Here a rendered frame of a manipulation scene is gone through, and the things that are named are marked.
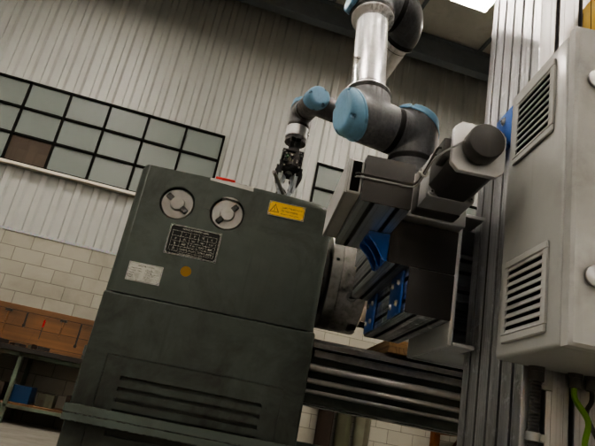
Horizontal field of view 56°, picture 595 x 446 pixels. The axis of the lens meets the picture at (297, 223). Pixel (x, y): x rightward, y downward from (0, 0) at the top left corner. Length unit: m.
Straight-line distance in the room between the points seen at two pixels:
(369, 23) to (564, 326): 1.02
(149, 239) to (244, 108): 8.05
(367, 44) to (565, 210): 0.83
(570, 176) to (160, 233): 1.16
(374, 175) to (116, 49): 9.15
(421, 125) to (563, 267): 0.69
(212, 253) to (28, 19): 8.94
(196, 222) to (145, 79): 8.13
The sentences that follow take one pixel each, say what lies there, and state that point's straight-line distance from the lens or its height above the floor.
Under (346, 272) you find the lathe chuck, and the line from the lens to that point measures 1.77.
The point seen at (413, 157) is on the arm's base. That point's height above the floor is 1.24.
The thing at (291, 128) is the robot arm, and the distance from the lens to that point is 1.91.
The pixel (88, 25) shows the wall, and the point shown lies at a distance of 10.28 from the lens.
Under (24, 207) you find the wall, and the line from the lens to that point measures 9.02.
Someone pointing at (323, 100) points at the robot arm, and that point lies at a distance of 1.84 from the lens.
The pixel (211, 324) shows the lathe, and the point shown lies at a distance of 1.60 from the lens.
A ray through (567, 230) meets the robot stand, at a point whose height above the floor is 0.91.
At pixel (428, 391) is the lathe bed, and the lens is 1.78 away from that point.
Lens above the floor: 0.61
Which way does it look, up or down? 19 degrees up
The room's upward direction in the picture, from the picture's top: 11 degrees clockwise
